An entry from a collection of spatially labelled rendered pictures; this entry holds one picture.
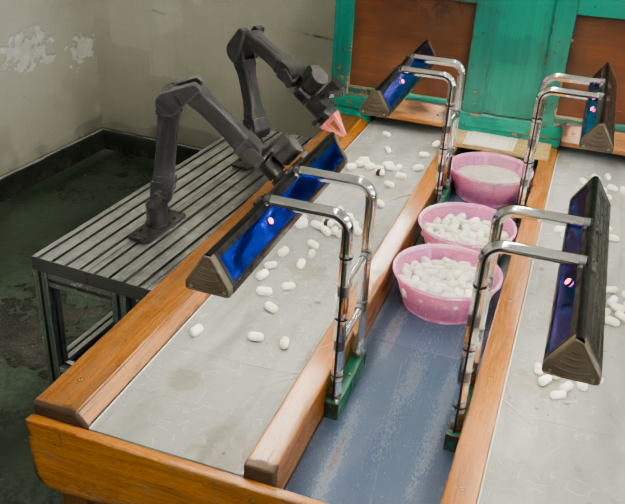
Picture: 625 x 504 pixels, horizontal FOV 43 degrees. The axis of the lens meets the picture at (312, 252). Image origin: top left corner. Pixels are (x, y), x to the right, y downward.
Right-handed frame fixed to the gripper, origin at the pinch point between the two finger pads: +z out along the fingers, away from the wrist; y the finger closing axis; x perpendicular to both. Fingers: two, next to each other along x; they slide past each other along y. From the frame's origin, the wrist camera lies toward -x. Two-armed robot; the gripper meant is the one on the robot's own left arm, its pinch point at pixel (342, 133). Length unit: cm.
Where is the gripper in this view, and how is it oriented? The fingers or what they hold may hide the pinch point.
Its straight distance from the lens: 249.0
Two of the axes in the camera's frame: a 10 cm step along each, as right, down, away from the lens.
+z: 6.9, 7.2, 1.0
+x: -6.4, 5.4, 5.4
